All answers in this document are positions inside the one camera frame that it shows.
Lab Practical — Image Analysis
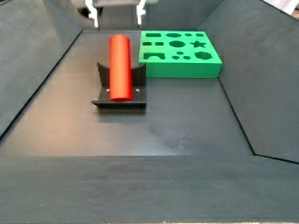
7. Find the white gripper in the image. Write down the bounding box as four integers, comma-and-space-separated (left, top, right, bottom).
71, 0, 146, 28

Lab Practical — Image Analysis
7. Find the black cradle stand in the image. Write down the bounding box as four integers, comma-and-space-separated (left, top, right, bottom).
93, 63, 147, 109

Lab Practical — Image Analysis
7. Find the green shape sorter block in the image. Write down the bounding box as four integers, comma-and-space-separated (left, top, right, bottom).
139, 31, 222, 79

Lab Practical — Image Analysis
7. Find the red cylinder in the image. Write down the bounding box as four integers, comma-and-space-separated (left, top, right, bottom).
110, 35, 134, 101

